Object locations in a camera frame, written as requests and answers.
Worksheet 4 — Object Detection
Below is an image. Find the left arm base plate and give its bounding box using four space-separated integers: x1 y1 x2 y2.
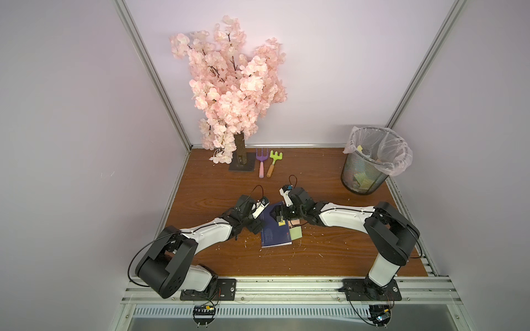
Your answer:
180 278 237 302

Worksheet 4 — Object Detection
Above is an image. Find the purple toy garden fork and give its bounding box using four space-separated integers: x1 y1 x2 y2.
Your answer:
255 148 269 179

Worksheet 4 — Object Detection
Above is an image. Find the aluminium front rail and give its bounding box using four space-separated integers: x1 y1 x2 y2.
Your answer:
114 277 467 326

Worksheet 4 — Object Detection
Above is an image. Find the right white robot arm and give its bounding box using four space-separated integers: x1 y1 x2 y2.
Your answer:
269 186 420 301

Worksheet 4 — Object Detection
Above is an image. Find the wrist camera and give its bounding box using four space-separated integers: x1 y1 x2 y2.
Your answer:
280 184 293 207
252 197 270 219

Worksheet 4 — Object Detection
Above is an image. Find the circuit board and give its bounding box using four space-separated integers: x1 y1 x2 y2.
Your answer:
369 305 391 327
192 304 217 328

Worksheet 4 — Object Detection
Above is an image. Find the mesh waste bin with liner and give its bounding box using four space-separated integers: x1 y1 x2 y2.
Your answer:
341 126 413 195

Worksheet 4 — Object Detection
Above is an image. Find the left circuit board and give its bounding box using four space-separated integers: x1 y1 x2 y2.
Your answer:
192 304 217 328

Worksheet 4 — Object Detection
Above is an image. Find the dark metal tree base plate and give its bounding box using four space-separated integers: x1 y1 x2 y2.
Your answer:
229 153 256 172

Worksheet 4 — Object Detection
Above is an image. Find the green sticky note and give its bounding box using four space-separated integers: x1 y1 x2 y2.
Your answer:
289 227 302 241

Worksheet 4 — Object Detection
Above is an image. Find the green toy garden rake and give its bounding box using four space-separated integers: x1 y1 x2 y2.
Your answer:
266 151 283 178

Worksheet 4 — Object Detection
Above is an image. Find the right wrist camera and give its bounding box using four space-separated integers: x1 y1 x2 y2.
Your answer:
280 184 293 207

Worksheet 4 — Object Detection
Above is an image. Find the right circuit board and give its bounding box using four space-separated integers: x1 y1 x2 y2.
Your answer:
369 305 391 327

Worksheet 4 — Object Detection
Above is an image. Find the pink artificial blossom tree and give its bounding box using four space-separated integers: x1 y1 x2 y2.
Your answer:
169 15 287 164

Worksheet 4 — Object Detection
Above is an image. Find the dark blue paperback book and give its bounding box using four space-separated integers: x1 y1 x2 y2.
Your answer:
259 202 292 248

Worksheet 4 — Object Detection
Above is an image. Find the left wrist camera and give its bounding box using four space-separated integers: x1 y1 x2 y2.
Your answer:
252 197 270 219

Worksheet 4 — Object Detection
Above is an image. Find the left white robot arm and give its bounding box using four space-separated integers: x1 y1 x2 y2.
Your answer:
134 195 270 299

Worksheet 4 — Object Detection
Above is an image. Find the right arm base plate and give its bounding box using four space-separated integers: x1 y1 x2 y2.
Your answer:
338 279 402 301

